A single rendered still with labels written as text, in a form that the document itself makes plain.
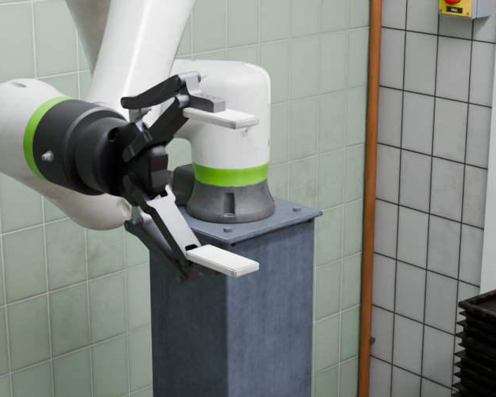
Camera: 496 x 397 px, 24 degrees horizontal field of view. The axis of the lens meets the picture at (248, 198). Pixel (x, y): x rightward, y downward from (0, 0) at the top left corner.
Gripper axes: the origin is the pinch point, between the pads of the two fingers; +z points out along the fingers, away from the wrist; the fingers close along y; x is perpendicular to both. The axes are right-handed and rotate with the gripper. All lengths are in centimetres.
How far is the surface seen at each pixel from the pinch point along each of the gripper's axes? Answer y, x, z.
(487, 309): 61, -119, -54
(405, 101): 31, -155, -106
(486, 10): 6, -153, -82
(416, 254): 71, -155, -101
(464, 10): 6, -148, -84
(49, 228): 45, -56, -118
